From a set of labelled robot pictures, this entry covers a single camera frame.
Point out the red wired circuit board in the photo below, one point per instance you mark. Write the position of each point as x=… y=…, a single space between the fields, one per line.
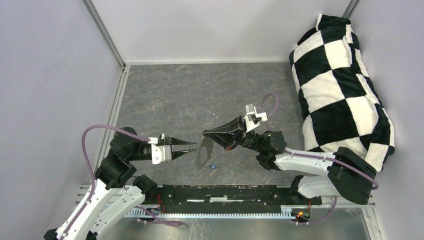
x=302 y=216

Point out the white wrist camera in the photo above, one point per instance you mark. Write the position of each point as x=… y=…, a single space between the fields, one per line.
x=252 y=118
x=161 y=151

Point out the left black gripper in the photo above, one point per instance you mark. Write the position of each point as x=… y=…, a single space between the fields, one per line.
x=176 y=153

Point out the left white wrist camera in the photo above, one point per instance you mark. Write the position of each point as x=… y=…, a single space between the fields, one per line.
x=161 y=151

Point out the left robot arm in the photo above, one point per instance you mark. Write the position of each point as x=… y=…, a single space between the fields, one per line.
x=115 y=190

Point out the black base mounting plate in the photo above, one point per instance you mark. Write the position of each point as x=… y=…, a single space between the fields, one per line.
x=226 y=199

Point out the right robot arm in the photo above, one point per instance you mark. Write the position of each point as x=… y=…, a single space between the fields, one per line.
x=340 y=173

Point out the metal keyring plate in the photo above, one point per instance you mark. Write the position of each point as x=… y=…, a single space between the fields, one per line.
x=205 y=151

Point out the black white checkered blanket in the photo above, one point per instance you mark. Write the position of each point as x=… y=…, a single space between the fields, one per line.
x=339 y=104

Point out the white slotted cable duct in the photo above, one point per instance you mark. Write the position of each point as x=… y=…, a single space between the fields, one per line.
x=282 y=212

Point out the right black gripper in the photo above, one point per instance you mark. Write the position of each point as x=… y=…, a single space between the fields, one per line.
x=225 y=134

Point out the aluminium frame rail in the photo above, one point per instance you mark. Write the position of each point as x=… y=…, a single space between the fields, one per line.
x=94 y=14

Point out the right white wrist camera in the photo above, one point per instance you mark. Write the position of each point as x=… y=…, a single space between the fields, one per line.
x=252 y=118

